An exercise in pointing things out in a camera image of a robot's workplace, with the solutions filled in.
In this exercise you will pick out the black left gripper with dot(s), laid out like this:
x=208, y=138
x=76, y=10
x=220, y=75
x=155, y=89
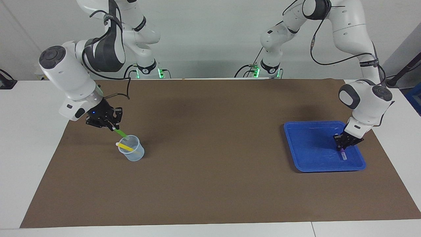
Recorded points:
x=348, y=139

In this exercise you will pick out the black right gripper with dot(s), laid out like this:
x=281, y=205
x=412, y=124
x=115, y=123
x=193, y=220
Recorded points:
x=98, y=113

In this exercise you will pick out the purple pen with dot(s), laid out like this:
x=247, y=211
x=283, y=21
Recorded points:
x=343, y=153

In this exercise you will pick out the green pen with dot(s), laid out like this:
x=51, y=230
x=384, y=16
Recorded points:
x=121, y=133

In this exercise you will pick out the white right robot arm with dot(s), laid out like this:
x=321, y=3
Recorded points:
x=65, y=72

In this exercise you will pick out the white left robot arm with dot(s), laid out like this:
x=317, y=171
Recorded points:
x=368, y=98

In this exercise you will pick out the blue plastic tray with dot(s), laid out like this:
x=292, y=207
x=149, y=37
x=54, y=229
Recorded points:
x=312, y=148

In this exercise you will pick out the yellow pen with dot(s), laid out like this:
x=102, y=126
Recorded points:
x=126, y=147

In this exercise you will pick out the clear plastic cup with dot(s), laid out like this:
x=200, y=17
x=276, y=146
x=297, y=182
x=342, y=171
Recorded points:
x=136, y=156

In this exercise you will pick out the white box with yellow labels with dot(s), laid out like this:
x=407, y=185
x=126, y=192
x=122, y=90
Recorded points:
x=41, y=77

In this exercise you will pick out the blue crate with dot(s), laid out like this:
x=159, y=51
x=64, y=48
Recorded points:
x=415, y=97

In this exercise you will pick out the black stand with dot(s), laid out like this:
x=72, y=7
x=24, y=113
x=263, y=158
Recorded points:
x=408, y=67

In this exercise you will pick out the brown table mat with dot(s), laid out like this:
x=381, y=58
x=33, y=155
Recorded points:
x=210, y=164

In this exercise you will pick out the black clamp mount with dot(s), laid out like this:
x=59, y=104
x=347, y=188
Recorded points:
x=6, y=84

